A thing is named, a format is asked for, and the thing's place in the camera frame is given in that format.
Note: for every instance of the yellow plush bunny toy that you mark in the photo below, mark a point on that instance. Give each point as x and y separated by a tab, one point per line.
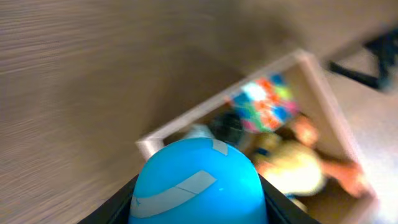
288	160

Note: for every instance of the white cardboard box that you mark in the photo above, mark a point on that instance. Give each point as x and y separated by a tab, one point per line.
316	99

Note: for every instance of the blue ball toy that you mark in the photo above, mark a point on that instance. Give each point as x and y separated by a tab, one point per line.
198	180

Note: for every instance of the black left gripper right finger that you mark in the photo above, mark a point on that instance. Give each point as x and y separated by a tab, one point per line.
280	210

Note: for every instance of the colourful puzzle cube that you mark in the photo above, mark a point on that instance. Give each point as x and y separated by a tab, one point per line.
264	104

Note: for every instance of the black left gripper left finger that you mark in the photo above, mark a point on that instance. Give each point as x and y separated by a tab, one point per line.
116	209

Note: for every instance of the black round cap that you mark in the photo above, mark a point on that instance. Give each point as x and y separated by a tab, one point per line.
227	127

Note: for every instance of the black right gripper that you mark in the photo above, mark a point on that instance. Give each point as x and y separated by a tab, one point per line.
382	48

